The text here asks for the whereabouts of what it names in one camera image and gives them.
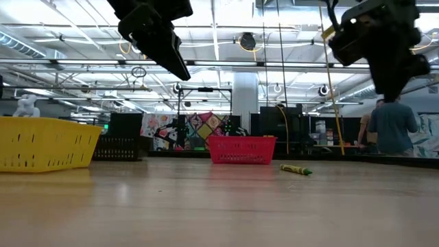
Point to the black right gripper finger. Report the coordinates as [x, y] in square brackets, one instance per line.
[394, 72]

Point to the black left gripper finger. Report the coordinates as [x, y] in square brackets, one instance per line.
[164, 48]

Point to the green crayon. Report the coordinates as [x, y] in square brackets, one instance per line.
[295, 169]

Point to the black background robot arm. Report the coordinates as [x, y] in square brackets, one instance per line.
[178, 135]

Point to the person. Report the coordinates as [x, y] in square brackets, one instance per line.
[364, 132]
[392, 127]

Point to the black gantry stand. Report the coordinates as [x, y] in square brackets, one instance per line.
[205, 89]

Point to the black cabinet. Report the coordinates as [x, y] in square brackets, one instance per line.
[125, 125]

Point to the colourful patterned fabric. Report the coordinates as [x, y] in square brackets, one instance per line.
[202, 130]

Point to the black plastic basket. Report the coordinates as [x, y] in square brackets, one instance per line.
[116, 147]

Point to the red plastic basket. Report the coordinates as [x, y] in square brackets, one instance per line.
[240, 151]

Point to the black computer tower case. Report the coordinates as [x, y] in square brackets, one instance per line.
[274, 123]

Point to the white humanoid figure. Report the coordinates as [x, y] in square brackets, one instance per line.
[25, 108]

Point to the yellow plastic basket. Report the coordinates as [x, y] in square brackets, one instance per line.
[44, 144]

